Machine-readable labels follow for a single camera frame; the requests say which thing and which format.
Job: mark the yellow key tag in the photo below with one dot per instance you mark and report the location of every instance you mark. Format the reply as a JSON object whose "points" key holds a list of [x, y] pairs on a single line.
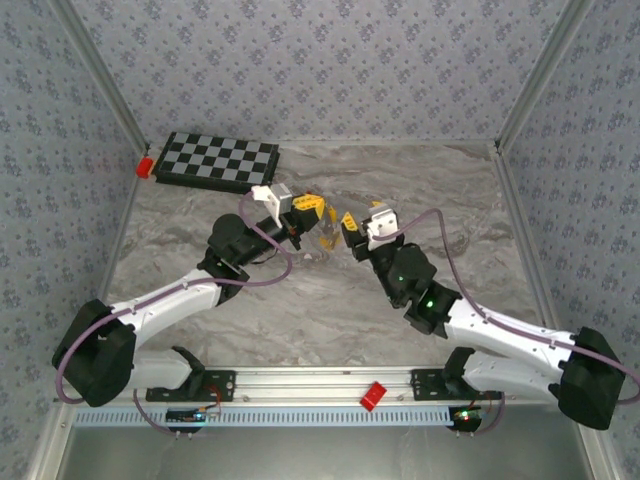
{"points": [[327, 242]]}

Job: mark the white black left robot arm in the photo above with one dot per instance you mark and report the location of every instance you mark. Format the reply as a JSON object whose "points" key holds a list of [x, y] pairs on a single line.
{"points": [[165, 305]]}

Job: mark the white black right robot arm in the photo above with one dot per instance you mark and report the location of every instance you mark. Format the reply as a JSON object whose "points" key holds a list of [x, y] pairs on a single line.
{"points": [[510, 330]]}

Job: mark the black grey chessboard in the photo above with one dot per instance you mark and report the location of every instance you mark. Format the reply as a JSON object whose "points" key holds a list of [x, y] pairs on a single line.
{"points": [[215, 160]]}

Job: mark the small red block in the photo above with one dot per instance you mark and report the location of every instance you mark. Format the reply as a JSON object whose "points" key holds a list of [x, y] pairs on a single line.
{"points": [[145, 167]]}

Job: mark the flat red block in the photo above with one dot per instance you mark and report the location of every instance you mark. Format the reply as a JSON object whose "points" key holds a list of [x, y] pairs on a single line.
{"points": [[373, 396]]}

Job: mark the small circuit board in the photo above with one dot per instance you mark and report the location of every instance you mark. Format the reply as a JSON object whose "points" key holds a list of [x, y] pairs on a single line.
{"points": [[467, 415], [190, 416]]}

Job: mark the grey metal panel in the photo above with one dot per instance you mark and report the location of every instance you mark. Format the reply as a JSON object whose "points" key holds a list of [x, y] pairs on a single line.
{"points": [[320, 455]]}

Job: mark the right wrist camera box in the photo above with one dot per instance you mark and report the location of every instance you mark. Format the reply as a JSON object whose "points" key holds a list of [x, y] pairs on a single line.
{"points": [[382, 225]]}

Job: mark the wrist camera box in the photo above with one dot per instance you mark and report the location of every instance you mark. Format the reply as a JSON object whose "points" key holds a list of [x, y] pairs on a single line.
{"points": [[382, 225], [275, 202]]}

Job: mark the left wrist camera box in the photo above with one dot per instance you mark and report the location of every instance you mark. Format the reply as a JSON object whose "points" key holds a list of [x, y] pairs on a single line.
{"points": [[275, 202]]}

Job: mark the aluminium frame rail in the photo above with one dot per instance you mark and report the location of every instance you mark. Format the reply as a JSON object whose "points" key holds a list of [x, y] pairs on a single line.
{"points": [[119, 235], [522, 225], [390, 143]]}

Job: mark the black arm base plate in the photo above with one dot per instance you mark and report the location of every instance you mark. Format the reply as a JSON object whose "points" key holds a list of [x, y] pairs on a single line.
{"points": [[425, 387], [225, 385]]}

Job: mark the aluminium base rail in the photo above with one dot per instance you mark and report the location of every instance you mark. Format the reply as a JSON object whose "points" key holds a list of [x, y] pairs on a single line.
{"points": [[320, 382]]}

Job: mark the aluminium frame post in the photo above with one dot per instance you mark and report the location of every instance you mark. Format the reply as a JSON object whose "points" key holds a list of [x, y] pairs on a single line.
{"points": [[545, 70], [597, 460], [100, 75], [50, 445]]}

